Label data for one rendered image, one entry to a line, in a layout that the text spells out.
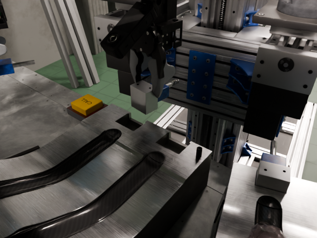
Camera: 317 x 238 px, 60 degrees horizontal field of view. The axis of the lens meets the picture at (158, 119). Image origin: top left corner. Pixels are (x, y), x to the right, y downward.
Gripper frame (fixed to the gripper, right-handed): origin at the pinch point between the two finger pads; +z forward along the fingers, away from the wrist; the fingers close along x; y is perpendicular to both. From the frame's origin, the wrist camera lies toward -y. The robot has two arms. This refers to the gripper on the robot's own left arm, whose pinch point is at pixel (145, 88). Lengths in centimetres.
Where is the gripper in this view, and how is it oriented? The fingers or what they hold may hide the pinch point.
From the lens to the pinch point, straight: 59.9
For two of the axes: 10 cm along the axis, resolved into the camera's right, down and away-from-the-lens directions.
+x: -7.0, -4.1, 5.8
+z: 0.0, 8.1, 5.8
